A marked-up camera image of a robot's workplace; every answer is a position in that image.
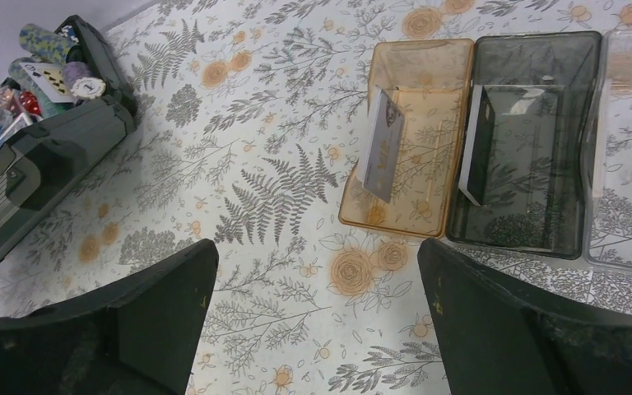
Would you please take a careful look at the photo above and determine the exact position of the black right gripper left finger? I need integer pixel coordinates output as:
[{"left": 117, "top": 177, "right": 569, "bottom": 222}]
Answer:
[{"left": 0, "top": 239, "right": 219, "bottom": 394}]

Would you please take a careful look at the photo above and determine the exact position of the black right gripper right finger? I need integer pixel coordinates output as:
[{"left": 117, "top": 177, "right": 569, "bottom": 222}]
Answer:
[{"left": 417, "top": 239, "right": 632, "bottom": 394}]

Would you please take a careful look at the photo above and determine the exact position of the black credit card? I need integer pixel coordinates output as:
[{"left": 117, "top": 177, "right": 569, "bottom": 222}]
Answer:
[{"left": 458, "top": 85, "right": 495, "bottom": 206}]

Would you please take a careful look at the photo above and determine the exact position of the silver credit card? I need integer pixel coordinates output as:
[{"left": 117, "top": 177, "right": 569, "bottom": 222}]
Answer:
[{"left": 355, "top": 86, "right": 405, "bottom": 203}]

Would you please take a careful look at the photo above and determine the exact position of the clear transparent card box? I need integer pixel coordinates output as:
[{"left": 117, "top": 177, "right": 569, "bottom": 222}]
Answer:
[{"left": 583, "top": 30, "right": 632, "bottom": 271}]

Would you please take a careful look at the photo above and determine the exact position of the smoky grey transparent card box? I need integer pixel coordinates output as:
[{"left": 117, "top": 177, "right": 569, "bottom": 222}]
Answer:
[{"left": 446, "top": 30, "right": 602, "bottom": 259}]

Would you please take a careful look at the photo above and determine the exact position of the playing card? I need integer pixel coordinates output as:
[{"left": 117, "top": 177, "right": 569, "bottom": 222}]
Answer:
[{"left": 19, "top": 62, "right": 77, "bottom": 103}]

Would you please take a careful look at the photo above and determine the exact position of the black poker chip case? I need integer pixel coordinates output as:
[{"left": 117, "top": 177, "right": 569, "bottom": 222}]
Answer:
[{"left": 0, "top": 16, "right": 137, "bottom": 262}]

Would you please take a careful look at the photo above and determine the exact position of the white poker chip stack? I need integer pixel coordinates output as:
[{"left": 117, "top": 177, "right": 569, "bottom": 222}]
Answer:
[{"left": 62, "top": 62, "right": 106, "bottom": 100}]

